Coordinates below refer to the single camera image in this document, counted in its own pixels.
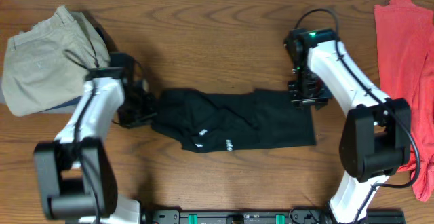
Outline black t-shirt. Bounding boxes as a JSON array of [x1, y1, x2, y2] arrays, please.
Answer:
[[151, 89, 316, 153]]

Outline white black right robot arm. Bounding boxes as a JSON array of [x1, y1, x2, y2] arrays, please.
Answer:
[[283, 29, 410, 223]]

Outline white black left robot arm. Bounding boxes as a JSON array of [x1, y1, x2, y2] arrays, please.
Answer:
[[33, 67, 157, 223]]

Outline folded dark blue garment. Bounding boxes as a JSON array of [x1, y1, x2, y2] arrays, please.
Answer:
[[50, 96, 81, 113]]

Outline folded khaki pants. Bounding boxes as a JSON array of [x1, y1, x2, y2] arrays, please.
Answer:
[[1, 5, 110, 117]]

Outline red t-shirt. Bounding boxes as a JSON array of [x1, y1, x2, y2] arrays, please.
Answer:
[[374, 0, 433, 202]]

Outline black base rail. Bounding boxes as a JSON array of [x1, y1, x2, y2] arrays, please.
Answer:
[[142, 209, 406, 224]]

